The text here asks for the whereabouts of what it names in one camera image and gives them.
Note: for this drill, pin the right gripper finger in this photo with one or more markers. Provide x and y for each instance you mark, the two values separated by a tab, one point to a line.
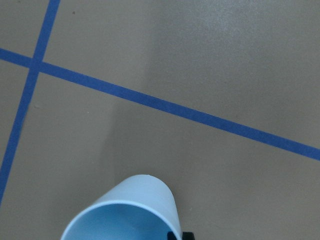
185	236

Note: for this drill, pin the light blue cup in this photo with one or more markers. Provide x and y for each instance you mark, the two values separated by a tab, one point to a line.
141	207

